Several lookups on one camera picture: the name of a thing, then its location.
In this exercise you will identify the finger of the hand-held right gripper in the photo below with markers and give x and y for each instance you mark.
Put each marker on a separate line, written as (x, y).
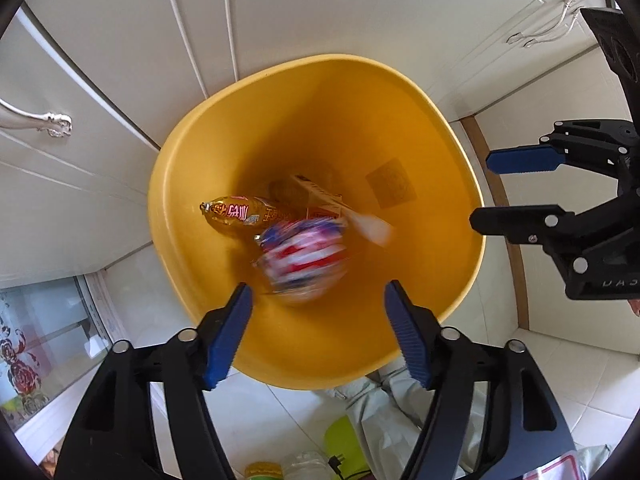
(515, 222)
(522, 159)

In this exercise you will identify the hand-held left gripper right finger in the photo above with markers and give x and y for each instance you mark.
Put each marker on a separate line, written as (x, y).
(407, 335)

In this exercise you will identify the long golden snack wrapper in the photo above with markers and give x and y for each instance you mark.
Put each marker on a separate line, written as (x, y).
(240, 212)

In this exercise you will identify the grey plastic bag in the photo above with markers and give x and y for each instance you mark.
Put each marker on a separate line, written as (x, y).
(400, 410)

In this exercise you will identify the orange white medicine box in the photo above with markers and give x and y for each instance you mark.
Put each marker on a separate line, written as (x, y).
(317, 196)

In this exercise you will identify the yellow lidded jar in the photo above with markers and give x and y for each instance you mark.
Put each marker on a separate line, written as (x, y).
(262, 472)

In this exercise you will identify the striped red blue snack bag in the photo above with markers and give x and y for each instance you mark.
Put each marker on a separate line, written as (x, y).
(302, 260)

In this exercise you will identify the glass door with red flowers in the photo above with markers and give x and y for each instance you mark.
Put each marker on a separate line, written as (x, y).
(35, 350)

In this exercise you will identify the black power plug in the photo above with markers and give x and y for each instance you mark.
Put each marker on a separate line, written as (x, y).
(337, 464)

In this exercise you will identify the yellow plastic bin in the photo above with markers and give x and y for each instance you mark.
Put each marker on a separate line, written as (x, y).
(320, 140)

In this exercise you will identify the clear plastic container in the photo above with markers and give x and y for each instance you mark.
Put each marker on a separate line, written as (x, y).
(305, 467)

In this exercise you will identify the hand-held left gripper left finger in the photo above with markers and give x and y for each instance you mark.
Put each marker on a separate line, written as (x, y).
(227, 335)

